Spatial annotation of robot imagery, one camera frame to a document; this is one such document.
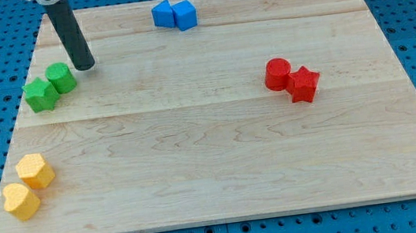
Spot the yellow heart block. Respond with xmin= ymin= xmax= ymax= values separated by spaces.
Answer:
xmin=2 ymin=183 xmax=41 ymax=221

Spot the wooden board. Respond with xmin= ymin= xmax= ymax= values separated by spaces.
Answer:
xmin=0 ymin=0 xmax=416 ymax=233

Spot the red cylinder block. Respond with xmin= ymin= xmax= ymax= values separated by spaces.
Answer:
xmin=264 ymin=58 xmax=291 ymax=92

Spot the red star block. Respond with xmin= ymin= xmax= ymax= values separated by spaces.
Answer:
xmin=286 ymin=66 xmax=320 ymax=103

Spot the blue cube block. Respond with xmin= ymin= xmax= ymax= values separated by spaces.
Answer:
xmin=171 ymin=0 xmax=198 ymax=32

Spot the blue triangular block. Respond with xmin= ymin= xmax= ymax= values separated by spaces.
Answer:
xmin=151 ymin=0 xmax=176 ymax=28

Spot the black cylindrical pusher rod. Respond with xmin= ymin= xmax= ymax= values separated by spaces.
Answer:
xmin=43 ymin=0 xmax=95 ymax=71

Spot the green cylinder block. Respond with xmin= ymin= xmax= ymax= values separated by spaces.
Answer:
xmin=44 ymin=62 xmax=77 ymax=94

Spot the green star block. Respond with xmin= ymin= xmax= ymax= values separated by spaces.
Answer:
xmin=22 ymin=77 xmax=60 ymax=113

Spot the yellow hexagon block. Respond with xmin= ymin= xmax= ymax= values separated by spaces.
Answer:
xmin=15 ymin=153 xmax=55 ymax=190

